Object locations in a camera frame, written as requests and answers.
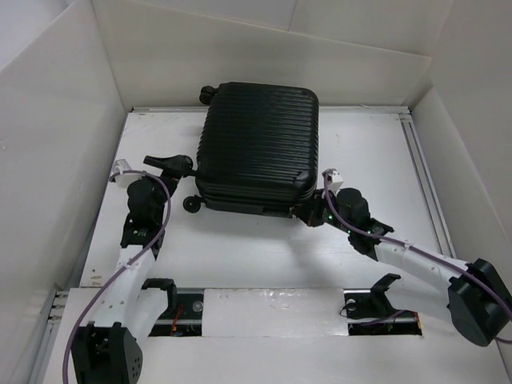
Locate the black ribbed hard-shell suitcase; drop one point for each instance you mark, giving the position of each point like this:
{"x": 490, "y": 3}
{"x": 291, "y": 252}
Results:
{"x": 258, "y": 149}

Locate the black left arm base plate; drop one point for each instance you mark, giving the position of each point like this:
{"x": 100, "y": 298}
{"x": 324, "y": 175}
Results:
{"x": 185, "y": 320}

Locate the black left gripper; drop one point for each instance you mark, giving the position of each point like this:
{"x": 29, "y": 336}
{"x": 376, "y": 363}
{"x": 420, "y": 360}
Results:
{"x": 171, "y": 166}

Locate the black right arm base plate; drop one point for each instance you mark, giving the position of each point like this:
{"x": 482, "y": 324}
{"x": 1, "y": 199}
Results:
{"x": 369, "y": 313}

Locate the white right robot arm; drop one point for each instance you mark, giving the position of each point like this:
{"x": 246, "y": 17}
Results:
{"x": 469, "y": 295}

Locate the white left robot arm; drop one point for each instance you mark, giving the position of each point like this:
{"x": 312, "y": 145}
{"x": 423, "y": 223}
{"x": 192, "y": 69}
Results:
{"x": 104, "y": 344}

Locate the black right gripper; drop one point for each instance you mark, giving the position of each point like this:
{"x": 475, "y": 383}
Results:
{"x": 308, "y": 212}

